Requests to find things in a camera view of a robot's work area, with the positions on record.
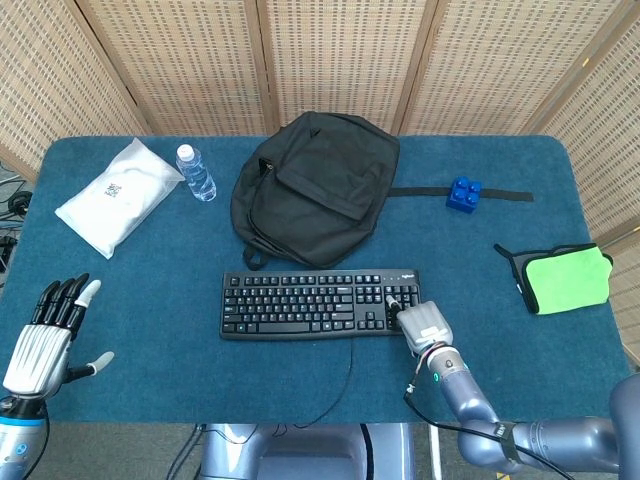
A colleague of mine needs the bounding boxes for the white plastic package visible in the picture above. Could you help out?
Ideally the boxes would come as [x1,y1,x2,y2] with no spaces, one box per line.
[54,137,185,260]

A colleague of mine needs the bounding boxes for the woven folding screen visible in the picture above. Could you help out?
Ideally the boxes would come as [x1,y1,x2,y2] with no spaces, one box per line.
[0,0,640,371]

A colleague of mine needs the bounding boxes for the green cloth with black trim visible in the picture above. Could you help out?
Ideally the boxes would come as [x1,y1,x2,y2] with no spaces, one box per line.
[493,242,615,317]

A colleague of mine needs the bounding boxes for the clear plastic water bottle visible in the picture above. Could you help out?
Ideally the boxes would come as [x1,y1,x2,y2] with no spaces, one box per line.
[175,144,218,203]

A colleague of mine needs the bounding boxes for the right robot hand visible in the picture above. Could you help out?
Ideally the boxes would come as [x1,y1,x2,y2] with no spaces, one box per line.
[384,294,455,357]

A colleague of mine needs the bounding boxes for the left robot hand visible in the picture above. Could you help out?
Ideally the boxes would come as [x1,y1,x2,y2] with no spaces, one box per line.
[2,272,115,401]

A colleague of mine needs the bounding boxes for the thin black cable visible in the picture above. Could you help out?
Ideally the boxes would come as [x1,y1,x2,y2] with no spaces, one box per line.
[294,339,354,429]

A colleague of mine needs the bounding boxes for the blue toy building block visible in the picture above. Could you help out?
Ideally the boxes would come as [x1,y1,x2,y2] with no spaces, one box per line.
[446,176,484,212]

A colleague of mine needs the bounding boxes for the grey robot torso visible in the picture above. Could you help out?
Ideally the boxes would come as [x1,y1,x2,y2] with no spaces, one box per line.
[199,423,416,480]

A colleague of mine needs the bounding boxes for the black backpack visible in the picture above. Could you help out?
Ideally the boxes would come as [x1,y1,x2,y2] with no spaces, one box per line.
[230,111,535,271]

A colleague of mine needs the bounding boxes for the black keyboard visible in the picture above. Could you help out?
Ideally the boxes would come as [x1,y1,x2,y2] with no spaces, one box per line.
[219,268,421,342]

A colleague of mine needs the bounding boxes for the black floor cables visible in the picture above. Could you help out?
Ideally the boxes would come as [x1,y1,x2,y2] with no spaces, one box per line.
[0,169,32,274]

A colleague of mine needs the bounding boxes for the blue carpet table cover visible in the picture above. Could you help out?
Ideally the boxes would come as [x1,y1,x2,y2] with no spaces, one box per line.
[0,133,632,425]

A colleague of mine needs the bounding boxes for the white table leg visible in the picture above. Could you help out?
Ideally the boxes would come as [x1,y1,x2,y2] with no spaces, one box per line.
[428,424,444,480]

